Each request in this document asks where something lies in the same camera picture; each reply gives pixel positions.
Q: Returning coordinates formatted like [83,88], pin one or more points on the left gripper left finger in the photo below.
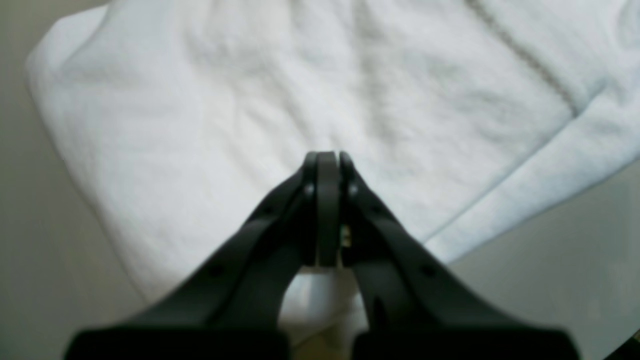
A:
[228,309]

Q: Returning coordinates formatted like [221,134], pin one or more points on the white printed T-shirt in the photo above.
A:
[175,117]

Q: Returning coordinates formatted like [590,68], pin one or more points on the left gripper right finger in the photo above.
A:
[415,308]

